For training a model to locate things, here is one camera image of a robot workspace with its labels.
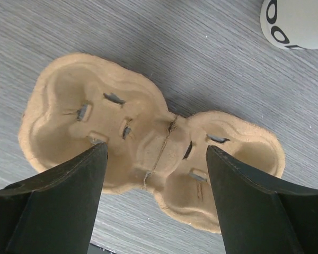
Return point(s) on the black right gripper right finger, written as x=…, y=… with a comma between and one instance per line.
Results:
x=258, y=212

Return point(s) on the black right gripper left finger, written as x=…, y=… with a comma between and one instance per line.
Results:
x=54, y=211

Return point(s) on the brown cardboard cup carrier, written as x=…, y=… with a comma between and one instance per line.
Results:
x=80, y=99

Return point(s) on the white paper cup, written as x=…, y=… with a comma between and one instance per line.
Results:
x=290, y=24

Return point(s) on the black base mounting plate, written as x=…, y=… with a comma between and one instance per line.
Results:
x=94, y=249

